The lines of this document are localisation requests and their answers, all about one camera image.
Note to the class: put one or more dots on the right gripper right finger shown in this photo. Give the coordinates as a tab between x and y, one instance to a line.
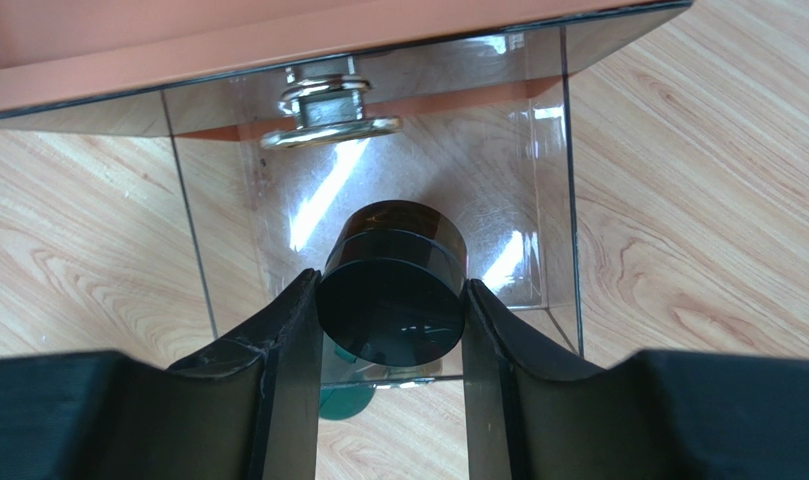
535	410

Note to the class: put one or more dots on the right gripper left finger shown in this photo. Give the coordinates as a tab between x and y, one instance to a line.
242	407

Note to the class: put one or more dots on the dark green round compact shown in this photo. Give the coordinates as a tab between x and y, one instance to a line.
343	394

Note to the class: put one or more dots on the black round compact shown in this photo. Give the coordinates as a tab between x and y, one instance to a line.
391	291

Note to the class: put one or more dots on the clear bottom drawer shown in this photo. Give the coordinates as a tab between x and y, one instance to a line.
398	176

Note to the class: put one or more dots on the orange drawer box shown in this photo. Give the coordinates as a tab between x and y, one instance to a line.
202	68

